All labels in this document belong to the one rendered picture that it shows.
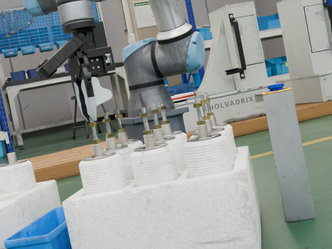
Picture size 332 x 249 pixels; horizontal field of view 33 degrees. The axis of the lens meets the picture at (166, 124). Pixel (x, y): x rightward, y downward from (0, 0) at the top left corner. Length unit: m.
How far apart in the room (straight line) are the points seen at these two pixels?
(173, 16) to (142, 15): 6.00
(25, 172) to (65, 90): 8.09
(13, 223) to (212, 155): 0.51
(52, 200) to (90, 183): 0.37
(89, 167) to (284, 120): 0.47
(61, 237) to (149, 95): 0.64
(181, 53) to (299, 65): 2.34
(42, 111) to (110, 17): 1.98
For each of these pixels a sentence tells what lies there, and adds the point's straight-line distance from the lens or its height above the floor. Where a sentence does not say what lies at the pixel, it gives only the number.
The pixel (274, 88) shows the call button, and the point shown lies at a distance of 1.37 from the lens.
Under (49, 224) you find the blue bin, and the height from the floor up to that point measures 0.09.
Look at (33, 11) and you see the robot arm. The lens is 1.43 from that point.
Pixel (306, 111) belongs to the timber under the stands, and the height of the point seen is 0.05.
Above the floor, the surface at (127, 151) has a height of 0.24.
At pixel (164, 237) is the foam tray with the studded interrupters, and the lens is 1.19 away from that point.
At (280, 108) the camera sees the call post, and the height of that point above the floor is 0.27.
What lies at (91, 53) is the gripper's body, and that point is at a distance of 1.23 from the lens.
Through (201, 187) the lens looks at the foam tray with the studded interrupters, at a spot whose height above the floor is 0.16.
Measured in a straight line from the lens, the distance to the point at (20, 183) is 1.55.
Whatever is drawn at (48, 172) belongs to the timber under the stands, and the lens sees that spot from 3.10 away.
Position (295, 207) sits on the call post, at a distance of 1.40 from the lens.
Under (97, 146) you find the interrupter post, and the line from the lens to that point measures 1.25.
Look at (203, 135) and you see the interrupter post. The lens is 1.20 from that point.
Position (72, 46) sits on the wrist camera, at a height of 0.50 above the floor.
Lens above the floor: 0.37
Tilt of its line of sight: 4 degrees down
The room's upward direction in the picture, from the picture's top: 11 degrees counter-clockwise
